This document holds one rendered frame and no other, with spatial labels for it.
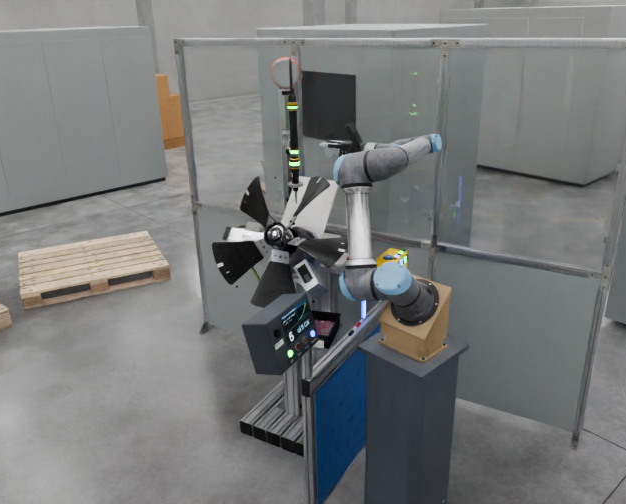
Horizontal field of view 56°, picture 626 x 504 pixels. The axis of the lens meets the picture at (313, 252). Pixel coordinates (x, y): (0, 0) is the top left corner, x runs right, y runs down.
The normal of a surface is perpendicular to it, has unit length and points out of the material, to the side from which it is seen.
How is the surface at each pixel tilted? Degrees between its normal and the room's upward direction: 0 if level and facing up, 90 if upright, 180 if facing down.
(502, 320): 90
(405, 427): 90
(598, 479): 0
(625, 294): 90
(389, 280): 42
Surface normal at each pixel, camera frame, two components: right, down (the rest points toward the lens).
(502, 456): -0.03, -0.92
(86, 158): 0.67, 0.27
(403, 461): -0.72, 0.28
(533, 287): -0.50, 0.34
